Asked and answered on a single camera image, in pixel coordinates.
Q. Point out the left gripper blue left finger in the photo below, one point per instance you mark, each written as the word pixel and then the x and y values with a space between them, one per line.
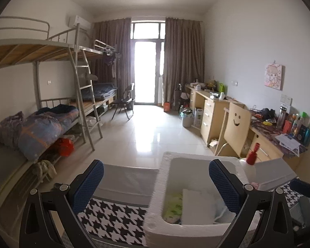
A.
pixel 38 228

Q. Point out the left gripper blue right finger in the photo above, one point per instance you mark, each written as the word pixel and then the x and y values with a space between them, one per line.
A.
pixel 274 228

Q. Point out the blue face mask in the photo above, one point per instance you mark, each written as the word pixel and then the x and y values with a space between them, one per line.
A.
pixel 223 215

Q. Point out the white paper towel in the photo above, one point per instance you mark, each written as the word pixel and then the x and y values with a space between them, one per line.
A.
pixel 198 208

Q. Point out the green tissue pack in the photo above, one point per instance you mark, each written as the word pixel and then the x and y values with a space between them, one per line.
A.
pixel 172 211

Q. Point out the white red-capped squeeze bottle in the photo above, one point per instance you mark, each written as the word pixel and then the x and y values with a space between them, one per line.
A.
pixel 248 164

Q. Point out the houndstooth tablecloth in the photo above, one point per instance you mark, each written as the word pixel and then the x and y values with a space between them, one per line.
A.
pixel 117 209

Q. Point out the red bag under bed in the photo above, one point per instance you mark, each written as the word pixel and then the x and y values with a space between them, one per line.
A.
pixel 64 147

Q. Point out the blue patterned quilt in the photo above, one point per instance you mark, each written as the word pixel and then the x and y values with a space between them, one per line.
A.
pixel 34 134

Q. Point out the white foam box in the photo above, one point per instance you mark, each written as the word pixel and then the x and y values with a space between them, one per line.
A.
pixel 179 171

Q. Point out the teal bottle on desk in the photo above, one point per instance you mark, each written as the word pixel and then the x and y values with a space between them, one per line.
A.
pixel 307 138

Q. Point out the wooden smiley chair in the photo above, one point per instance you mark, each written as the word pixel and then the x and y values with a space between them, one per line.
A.
pixel 234 132

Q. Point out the wooden desk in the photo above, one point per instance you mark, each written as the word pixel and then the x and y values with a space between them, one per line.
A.
pixel 211 114

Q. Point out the white waste bin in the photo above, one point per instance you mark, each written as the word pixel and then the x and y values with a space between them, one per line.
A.
pixel 187 118

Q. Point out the black folding chair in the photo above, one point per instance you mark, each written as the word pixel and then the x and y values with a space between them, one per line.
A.
pixel 126 102

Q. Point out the metal bunk bed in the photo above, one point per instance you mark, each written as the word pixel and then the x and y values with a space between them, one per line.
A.
pixel 41 68

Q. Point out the orange bag on floor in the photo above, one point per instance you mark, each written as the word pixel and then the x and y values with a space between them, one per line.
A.
pixel 166 107

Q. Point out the brown curtain right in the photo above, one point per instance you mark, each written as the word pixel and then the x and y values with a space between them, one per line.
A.
pixel 184 55

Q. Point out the brown curtain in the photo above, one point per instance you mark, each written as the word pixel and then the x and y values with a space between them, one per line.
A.
pixel 115 64
pixel 184 55

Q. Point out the brown curtain left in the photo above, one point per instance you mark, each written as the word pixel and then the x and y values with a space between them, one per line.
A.
pixel 115 64

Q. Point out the white air conditioner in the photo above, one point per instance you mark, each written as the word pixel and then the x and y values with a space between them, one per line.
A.
pixel 77 20

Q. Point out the wall picture canvas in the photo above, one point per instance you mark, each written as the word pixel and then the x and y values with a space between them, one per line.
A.
pixel 273 76

